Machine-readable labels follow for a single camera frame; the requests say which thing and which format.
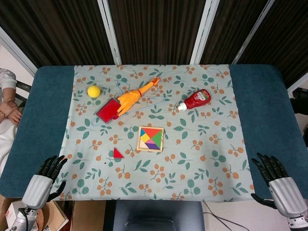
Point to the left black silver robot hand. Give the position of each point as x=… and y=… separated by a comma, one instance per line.
x=38, y=190

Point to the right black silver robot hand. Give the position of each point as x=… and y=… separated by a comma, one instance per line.
x=286, y=195

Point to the red triangle piece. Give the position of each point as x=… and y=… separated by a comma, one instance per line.
x=117, y=154

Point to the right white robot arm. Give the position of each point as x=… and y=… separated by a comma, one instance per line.
x=298, y=223

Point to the wooden tangram tray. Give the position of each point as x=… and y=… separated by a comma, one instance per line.
x=138, y=144

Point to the blue small triangle tangram piece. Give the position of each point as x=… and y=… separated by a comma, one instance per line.
x=142, y=133

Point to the yellow square tangram piece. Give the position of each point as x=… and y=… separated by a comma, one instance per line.
x=145, y=138

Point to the pink small triangle tangram piece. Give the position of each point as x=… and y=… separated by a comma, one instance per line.
x=151, y=142

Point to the purple parallelogram tangram piece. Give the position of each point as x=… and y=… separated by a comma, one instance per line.
x=153, y=146

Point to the orange large triangle tangram piece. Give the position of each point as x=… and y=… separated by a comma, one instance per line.
x=151, y=132

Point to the green large triangle tangram piece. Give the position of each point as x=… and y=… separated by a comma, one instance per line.
x=157, y=139

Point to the open cardboard box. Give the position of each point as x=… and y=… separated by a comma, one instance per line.
x=57, y=216

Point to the white box with red label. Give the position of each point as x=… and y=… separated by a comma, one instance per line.
x=13, y=213

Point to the dark blue table cover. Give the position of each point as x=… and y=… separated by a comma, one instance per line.
x=262, y=115

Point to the person in white clothes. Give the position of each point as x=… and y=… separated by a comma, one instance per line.
x=7, y=106

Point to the black office chair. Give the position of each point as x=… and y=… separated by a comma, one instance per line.
x=299, y=101

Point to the black chair beside person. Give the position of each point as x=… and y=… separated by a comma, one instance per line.
x=23, y=87

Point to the red ink pad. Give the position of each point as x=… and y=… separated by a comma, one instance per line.
x=107, y=110

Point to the floral patterned tablecloth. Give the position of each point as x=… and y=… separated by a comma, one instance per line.
x=183, y=168

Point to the yellow ball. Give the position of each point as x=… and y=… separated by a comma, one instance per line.
x=93, y=91

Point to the orange rubber chicken toy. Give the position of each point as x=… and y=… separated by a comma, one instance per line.
x=130, y=98

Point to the red ketchup bottle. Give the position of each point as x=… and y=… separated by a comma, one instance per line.
x=198, y=98

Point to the white partition post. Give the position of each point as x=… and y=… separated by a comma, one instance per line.
x=204, y=31
x=110, y=33
x=252, y=32
x=298, y=84
x=16, y=51

